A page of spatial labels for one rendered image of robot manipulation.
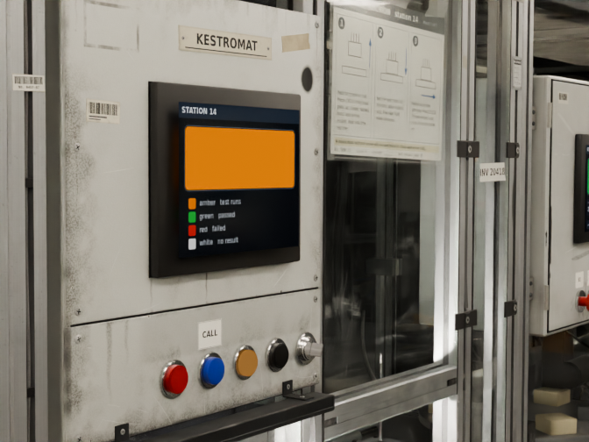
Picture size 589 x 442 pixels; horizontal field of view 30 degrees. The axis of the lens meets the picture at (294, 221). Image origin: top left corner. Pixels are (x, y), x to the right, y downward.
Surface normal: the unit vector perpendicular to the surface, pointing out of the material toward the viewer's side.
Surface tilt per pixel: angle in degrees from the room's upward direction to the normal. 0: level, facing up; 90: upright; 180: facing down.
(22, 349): 90
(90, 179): 90
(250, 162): 90
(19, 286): 90
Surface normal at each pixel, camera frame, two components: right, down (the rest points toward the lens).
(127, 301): 0.81, 0.04
